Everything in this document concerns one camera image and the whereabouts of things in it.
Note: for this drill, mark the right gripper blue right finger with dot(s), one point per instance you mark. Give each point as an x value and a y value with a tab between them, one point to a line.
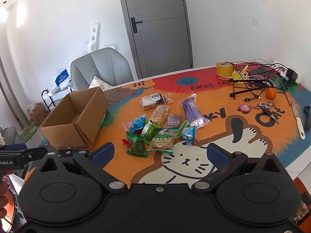
227	165

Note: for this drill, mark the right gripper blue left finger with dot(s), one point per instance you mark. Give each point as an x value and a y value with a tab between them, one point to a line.
93	163

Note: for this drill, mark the blue snack pack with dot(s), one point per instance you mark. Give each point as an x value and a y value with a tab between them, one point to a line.
186	132
136	124

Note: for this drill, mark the dark green snack pack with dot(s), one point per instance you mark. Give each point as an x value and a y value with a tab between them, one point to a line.
135	144

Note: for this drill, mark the purple long snack bag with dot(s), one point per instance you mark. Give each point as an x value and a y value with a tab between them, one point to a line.
192	113

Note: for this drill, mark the green bread pack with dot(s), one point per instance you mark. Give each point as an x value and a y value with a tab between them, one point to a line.
163	141

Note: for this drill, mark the purple small snack pack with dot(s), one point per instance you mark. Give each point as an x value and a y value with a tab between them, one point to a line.
173	120

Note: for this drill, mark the green silver snack pack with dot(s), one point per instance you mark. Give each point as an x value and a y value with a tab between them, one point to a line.
149	131

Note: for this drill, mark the orange biscuit pack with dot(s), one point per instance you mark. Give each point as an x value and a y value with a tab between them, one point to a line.
159	115

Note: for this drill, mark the white rice cake pack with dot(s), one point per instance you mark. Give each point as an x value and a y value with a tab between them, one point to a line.
151	101

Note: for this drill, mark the small nut snack pack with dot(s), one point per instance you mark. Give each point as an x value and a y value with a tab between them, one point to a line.
167	99

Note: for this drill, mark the person's left hand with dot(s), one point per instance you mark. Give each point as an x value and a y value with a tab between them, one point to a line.
4	190

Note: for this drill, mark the green floor mat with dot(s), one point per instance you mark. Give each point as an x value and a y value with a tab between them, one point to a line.
29	132

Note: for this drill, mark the cardboard box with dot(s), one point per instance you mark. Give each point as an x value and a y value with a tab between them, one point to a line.
75	122

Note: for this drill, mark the brown paper bag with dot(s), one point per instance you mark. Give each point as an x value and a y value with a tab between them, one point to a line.
37	112

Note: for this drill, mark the black shoe rack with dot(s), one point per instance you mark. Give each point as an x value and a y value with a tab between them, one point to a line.
52	98

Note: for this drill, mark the bunch of keys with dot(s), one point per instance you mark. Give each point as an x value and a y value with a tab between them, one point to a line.
266	108

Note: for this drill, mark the colourful cat table mat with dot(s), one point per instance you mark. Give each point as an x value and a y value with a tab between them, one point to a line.
161	127

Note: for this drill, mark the dotted white cushion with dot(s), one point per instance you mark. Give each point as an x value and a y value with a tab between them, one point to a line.
96	82

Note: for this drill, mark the orange tangerine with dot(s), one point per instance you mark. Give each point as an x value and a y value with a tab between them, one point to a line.
271	93

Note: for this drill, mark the yellow crumpled bag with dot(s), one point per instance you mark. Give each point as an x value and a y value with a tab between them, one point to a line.
238	76

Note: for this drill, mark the blue plastic bag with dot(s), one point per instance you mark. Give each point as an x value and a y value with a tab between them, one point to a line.
63	76

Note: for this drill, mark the yellow tape roll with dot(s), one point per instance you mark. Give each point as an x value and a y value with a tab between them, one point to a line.
224	69

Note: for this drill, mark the black peeler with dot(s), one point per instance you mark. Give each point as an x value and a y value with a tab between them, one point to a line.
308	118

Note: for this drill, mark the grey armchair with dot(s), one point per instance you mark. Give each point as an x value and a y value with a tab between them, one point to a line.
107	64

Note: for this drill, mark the white power strip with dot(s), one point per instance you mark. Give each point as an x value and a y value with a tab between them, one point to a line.
288	73

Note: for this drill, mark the grey door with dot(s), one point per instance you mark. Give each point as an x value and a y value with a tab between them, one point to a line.
163	42

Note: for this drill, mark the pink flower keychain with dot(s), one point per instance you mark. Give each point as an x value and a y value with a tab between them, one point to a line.
244	108

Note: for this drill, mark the white handled knife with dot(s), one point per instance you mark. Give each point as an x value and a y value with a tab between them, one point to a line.
298	122

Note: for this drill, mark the black wire stand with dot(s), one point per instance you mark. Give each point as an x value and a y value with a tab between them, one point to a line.
261	77

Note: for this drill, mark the black door handle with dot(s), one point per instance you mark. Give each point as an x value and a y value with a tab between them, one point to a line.
134	24

